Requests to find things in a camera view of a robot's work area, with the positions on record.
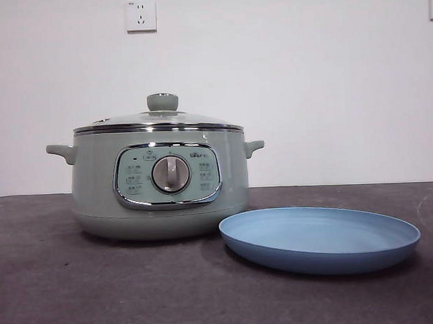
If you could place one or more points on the white wall socket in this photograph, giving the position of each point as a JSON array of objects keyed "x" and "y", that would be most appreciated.
[{"x": 141, "y": 16}]

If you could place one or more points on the blue round plate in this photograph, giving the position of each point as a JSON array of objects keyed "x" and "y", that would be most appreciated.
[{"x": 311, "y": 237}]

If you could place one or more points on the pale green electric steamer pot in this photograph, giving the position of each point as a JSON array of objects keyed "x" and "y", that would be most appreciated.
[{"x": 96, "y": 180}]

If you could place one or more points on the glass lid with green knob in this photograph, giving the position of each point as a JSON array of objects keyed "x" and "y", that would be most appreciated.
[{"x": 162, "y": 101}]

